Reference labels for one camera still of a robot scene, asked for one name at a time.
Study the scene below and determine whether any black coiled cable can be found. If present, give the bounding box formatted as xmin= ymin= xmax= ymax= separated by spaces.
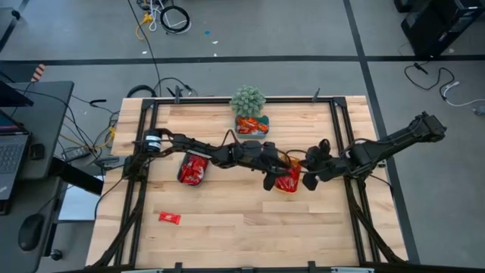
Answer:
xmin=159 ymin=5 xmax=191 ymax=34

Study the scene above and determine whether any red candy packet white print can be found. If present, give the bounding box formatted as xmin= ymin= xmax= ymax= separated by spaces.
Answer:
xmin=286 ymin=167 xmax=302 ymax=187

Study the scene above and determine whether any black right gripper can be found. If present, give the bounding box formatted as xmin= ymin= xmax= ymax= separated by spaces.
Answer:
xmin=299 ymin=155 xmax=352 ymax=192

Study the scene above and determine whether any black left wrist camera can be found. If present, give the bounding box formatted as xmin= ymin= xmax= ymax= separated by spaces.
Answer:
xmin=261 ymin=141 xmax=280 ymax=160

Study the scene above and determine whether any black monitor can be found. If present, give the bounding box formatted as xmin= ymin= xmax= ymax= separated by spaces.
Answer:
xmin=0 ymin=81 xmax=34 ymax=108

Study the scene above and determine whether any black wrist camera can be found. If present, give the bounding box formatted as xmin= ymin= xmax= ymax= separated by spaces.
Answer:
xmin=306 ymin=138 xmax=333 ymax=160
xmin=261 ymin=141 xmax=280 ymax=160

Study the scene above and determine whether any black floor cable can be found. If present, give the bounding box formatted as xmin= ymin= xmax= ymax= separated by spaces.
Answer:
xmin=403 ymin=61 xmax=455 ymax=100

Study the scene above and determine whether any small black desk device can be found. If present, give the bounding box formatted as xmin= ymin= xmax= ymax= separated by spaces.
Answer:
xmin=29 ymin=143 xmax=46 ymax=161

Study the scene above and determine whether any blue-grey plastic bin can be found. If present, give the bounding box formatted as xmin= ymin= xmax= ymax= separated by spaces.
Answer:
xmin=177 ymin=151 xmax=210 ymax=187

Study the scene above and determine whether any black aluminium table frame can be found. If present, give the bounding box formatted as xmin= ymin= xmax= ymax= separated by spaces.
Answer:
xmin=86 ymin=96 xmax=408 ymax=273

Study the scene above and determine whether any yellow plastic bin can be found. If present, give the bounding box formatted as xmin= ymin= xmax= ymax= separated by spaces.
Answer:
xmin=273 ymin=155 xmax=304 ymax=194

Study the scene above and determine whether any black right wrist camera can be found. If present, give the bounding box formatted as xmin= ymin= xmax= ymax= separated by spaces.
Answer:
xmin=306 ymin=138 xmax=333 ymax=160

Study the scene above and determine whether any open grey laptop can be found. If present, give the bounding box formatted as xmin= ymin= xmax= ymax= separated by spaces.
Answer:
xmin=0 ymin=109 xmax=31 ymax=215

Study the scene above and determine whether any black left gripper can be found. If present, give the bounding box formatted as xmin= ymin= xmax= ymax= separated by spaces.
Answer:
xmin=238 ymin=142 xmax=302 ymax=192

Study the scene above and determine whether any black computer tower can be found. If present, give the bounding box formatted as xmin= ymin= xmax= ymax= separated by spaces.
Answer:
xmin=400 ymin=0 xmax=485 ymax=58

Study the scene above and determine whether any grey desk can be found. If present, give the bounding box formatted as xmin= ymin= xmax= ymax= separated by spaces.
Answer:
xmin=0 ymin=80 xmax=75 ymax=273

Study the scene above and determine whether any orange black striped marker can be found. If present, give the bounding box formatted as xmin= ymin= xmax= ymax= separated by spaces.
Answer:
xmin=30 ymin=63 xmax=46 ymax=83

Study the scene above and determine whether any yellow extension cable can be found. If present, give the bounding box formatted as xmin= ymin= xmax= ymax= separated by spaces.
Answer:
xmin=135 ymin=12 xmax=155 ymax=41

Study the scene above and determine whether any white floor cable bundle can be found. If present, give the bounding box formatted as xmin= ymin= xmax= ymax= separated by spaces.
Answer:
xmin=148 ymin=0 xmax=168 ymax=32

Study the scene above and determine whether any black computer mouse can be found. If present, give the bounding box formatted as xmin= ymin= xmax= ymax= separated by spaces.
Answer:
xmin=17 ymin=213 xmax=45 ymax=252

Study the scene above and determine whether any green artificial succulent plant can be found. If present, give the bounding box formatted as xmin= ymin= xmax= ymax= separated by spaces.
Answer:
xmin=229 ymin=85 xmax=267 ymax=119

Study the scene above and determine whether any teal plastic bin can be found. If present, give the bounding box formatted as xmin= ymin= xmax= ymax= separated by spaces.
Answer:
xmin=233 ymin=115 xmax=271 ymax=140

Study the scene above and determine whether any red candy bar wrapper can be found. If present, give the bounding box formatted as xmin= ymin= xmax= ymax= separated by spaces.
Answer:
xmin=189 ymin=155 xmax=208 ymax=171
xmin=178 ymin=172 xmax=200 ymax=186
xmin=158 ymin=211 xmax=182 ymax=226
xmin=181 ymin=163 xmax=205 ymax=180

